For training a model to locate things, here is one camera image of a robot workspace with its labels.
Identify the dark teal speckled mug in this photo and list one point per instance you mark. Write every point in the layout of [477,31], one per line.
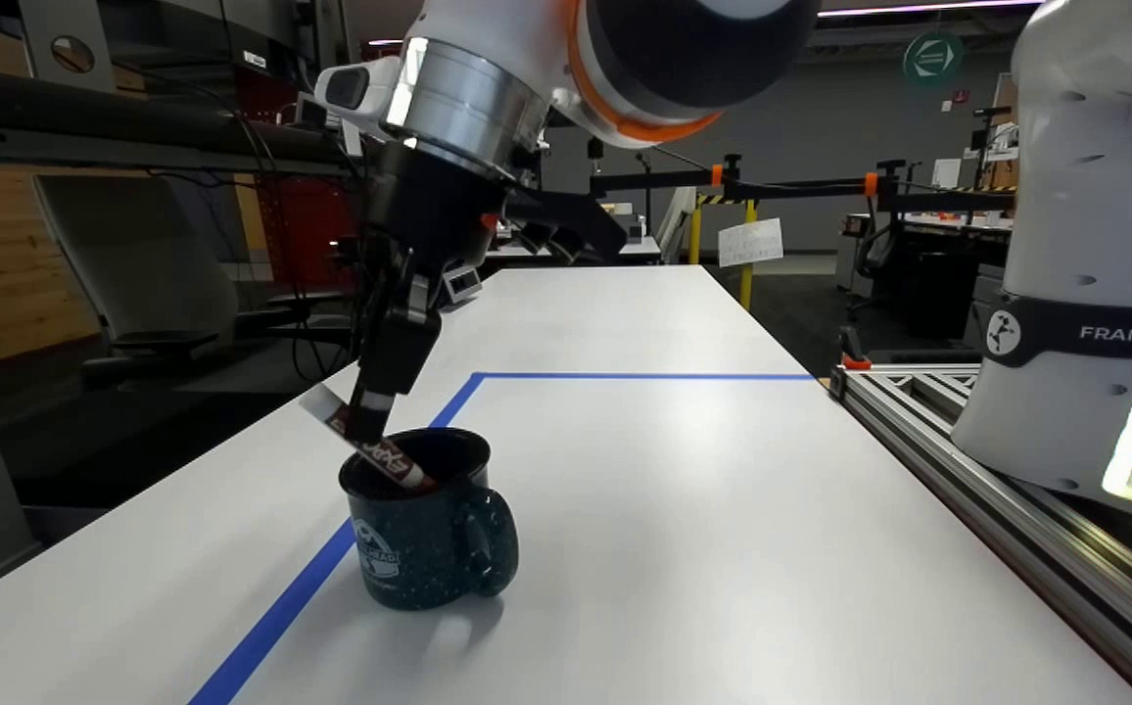
[419,548]

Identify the red tool cabinet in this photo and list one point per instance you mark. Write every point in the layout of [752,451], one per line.
[303,235]

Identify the white red Expo marker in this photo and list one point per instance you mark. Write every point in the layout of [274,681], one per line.
[393,463]

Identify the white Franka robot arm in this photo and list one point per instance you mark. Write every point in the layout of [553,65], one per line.
[1085,197]

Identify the aluminium rail base frame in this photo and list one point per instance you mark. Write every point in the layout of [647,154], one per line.
[1058,548]

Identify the blue tape line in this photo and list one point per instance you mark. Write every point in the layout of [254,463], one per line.
[263,626]

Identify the grey metal box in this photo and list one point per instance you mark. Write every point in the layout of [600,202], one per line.
[145,260]

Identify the black equipment cart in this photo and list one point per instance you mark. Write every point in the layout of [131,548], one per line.
[931,279]

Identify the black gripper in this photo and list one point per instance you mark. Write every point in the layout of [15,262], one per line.
[428,215]

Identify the white paper sign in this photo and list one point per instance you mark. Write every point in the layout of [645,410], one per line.
[749,245]

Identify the yellow safety post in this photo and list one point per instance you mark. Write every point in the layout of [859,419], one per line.
[694,228]
[749,254]

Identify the wooden board panel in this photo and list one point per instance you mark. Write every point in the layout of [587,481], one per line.
[1,274]

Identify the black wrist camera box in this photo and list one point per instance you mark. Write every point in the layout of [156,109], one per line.
[569,220]

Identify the black rod with orange joints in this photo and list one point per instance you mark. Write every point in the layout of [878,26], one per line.
[801,186]

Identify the black horizontal pipe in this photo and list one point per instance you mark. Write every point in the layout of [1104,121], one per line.
[105,120]

